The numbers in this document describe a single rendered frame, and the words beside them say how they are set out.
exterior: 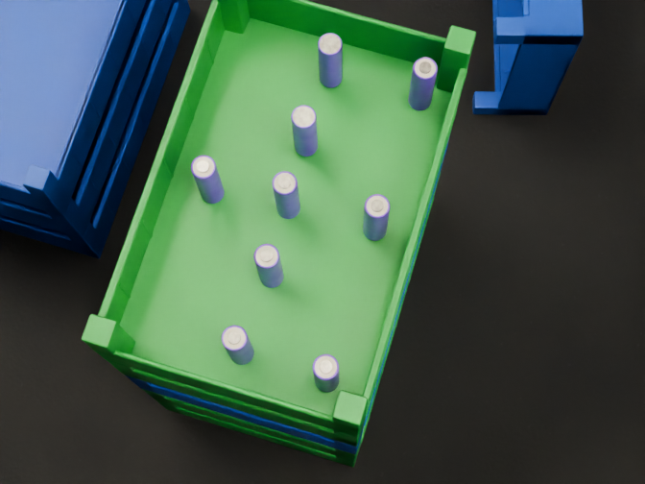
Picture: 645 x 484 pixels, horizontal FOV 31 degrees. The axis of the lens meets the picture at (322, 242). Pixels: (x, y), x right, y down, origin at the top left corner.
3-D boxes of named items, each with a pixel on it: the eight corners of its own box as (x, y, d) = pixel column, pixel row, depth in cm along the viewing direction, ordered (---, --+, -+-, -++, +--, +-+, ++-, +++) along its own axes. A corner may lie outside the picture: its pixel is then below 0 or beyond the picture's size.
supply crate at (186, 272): (226, 8, 94) (217, -40, 86) (466, 74, 92) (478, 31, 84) (102, 358, 87) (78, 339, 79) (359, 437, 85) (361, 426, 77)
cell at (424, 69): (412, 86, 91) (417, 52, 85) (434, 92, 91) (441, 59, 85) (405, 107, 91) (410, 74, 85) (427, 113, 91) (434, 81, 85)
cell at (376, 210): (367, 215, 89) (369, 189, 83) (389, 222, 89) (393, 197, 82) (360, 237, 88) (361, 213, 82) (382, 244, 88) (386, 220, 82)
